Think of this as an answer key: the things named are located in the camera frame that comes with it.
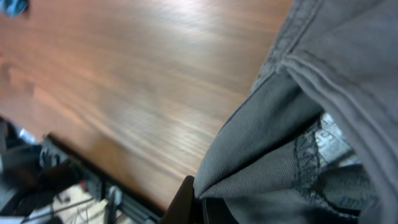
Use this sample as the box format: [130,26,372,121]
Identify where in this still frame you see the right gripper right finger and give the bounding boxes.
[202,198,238,224]

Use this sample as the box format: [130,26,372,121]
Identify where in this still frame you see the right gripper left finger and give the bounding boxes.
[158,175,194,224]

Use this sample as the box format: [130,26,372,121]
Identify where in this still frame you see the grey shorts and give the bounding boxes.
[193,0,397,223]

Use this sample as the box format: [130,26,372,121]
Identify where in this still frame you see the folded blue denim jeans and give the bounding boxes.
[0,0,29,17]

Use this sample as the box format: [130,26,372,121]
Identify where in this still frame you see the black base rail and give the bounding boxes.
[40,134,164,223]

